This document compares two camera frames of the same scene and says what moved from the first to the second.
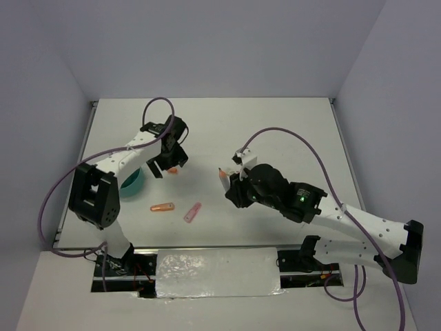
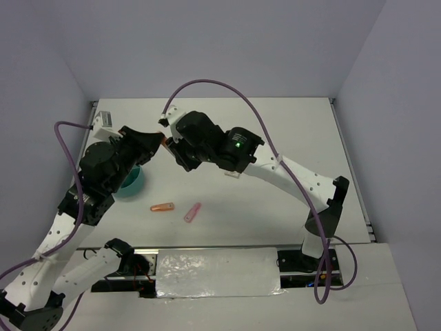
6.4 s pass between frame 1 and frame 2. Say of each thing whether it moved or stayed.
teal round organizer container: stayed
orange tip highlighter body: moved
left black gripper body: moved
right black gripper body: moved
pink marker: stayed
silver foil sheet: stayed
